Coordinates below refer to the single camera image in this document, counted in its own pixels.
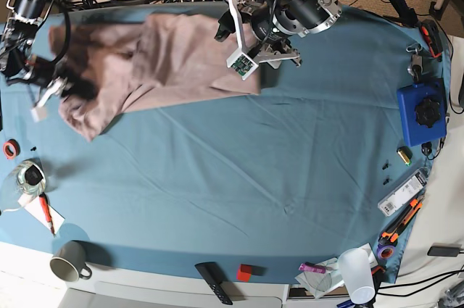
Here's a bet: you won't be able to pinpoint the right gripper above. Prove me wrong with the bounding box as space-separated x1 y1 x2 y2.
22 54 97 122

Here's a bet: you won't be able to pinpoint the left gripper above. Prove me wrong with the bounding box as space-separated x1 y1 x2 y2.
215 0 301 80

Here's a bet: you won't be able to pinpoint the pink t-shirt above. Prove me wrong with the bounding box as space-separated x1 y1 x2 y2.
59 13 261 141

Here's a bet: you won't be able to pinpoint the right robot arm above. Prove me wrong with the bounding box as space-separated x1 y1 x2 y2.
1 0 97 122

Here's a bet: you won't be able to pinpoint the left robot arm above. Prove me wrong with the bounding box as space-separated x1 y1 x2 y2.
215 0 342 80

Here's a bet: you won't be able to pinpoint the red tape roll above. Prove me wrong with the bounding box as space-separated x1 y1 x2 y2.
2 139 20 159

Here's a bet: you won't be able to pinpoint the clear tape roll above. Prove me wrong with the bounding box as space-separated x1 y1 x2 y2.
11 159 46 196

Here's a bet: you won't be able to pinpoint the red pen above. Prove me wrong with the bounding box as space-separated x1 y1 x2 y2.
38 193 55 236

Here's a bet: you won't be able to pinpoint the white paper note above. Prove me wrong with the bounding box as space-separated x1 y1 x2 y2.
25 194 65 236

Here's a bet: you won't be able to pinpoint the grey ceramic mug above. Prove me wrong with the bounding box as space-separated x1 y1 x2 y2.
49 241 92 283

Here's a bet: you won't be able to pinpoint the blue table cloth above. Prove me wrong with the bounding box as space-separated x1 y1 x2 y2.
0 0 452 284

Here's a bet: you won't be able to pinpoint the blue black clamp tool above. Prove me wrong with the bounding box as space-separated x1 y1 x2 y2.
385 0 418 28

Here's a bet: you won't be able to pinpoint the silver carabiner keys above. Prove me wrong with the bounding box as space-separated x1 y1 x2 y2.
406 43 423 83

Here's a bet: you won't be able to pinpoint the orange black hand tool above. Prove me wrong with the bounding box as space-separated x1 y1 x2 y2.
420 19 443 58

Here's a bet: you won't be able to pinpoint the blue plastic box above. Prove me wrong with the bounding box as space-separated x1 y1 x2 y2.
397 78 447 146

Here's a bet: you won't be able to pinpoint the yellow green battery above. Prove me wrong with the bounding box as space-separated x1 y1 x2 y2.
397 146 413 166

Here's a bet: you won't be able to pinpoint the black knob gear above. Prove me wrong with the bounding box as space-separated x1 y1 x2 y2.
415 97 441 128

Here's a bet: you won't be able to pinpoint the black remote control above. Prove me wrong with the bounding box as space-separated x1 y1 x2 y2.
194 262 233 306

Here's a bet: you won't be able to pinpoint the clear plastic bit case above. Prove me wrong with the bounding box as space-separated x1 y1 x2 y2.
378 167 429 217

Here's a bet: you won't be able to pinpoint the red cube block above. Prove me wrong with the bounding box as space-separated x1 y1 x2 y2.
236 264 252 282

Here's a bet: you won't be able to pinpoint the purple marker pen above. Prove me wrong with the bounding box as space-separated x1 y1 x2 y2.
299 263 327 274

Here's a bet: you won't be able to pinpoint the orange black utility knife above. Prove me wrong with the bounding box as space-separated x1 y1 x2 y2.
378 196 424 246

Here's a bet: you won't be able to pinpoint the frosted plastic cup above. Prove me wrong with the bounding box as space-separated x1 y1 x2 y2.
338 248 375 305

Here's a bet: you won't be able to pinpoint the purple tape roll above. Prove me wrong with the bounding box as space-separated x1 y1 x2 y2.
376 244 395 259

